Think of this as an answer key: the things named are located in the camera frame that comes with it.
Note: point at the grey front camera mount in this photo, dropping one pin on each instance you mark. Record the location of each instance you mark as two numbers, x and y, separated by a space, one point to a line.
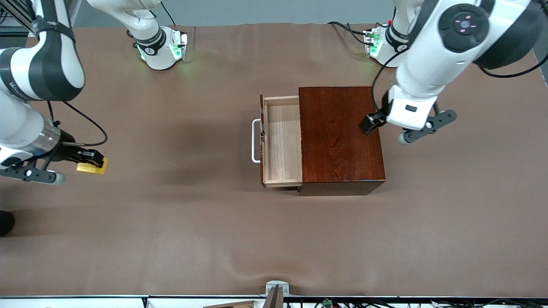
277 285

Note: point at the table cover sheet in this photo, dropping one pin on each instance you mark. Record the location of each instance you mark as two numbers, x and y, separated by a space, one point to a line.
171 239

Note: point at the arm base connector panel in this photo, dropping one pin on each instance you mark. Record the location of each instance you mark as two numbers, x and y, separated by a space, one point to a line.
371 42

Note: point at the yellow block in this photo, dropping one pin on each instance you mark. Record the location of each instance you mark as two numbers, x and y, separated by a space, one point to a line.
92 170

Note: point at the dark red wooden cabinet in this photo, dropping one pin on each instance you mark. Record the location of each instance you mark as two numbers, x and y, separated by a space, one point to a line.
342 141

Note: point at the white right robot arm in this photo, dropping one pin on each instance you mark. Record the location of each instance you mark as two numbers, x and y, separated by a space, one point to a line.
51 64

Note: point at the aluminium frame profile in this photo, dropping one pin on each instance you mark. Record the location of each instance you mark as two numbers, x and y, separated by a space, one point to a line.
72 10

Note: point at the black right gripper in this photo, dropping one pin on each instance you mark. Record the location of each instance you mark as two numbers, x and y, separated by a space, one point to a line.
69 151

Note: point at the light wood drawer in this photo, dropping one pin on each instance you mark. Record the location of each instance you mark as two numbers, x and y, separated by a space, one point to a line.
282 141

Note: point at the wooden board piece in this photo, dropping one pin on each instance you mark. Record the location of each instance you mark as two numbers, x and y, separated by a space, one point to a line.
235 305

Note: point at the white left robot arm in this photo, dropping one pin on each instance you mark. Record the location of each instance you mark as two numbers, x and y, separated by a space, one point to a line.
428 64

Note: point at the black round object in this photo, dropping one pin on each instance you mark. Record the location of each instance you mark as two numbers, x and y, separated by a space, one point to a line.
5 223

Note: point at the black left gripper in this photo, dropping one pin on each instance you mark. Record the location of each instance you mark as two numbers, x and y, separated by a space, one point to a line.
370 122

